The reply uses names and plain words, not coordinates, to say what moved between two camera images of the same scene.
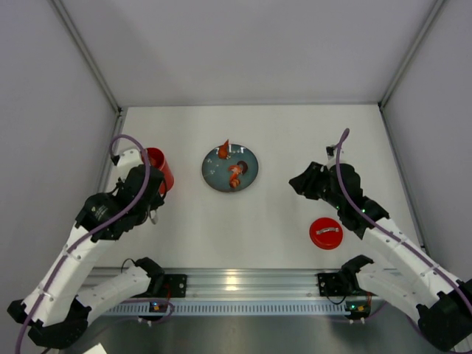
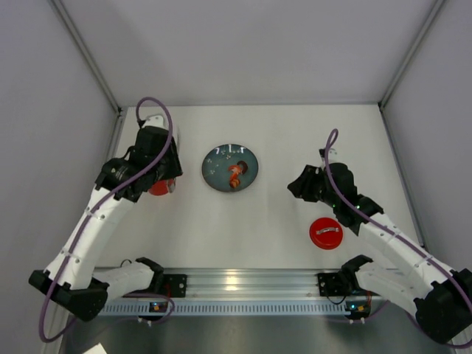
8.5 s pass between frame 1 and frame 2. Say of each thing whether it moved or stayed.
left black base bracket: stayed
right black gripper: stayed
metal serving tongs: moved
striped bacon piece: stayed
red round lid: stayed
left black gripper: moved
